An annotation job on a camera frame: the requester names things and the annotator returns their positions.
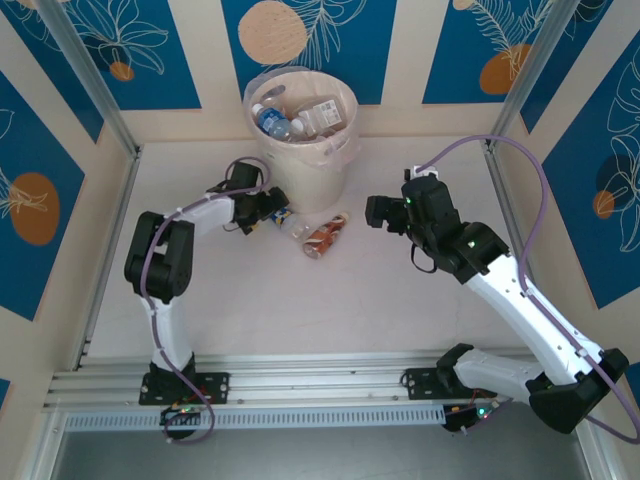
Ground blue yellow Pepsi bottle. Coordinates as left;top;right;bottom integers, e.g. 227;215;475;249
269;204;312;242

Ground blue label water bottle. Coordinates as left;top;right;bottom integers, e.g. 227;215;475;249
251;102;295;142

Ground square clear white-label bottle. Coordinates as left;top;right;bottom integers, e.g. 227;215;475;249
292;97;350;135

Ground beige plastic bin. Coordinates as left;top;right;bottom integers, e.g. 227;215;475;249
243;69;360;214

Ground clear plastic bin liner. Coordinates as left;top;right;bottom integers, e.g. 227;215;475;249
242;68;362;174

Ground crushed brown white label bottle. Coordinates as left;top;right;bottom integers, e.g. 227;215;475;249
302;212;351;260

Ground controller board with LED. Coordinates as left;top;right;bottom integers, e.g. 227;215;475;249
442;403;497;432
159;404;205;427

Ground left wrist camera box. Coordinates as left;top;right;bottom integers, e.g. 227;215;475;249
223;159;265;191

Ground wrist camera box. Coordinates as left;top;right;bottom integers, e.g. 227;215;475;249
364;194;402;230
223;159;265;191

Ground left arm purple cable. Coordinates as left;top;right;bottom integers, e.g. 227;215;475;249
141;157;274;445

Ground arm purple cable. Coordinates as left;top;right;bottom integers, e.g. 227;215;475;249
141;157;274;445
419;133;640;446

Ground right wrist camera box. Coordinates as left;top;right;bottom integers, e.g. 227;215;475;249
364;194;402;230

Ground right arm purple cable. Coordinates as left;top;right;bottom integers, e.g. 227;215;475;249
419;133;640;446

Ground aluminium frame post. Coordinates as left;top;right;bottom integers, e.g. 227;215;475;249
35;0;142;157
485;0;571;151

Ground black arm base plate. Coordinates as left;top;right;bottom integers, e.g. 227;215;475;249
401;367;499;401
138;371;232;407

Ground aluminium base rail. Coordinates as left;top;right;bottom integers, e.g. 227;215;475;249
42;352;594;414

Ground white slotted cable duct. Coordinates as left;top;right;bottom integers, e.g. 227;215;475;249
63;405;447;432

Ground aluminium frame rail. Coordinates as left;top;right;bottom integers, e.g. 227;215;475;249
14;412;69;480
567;399;626;480

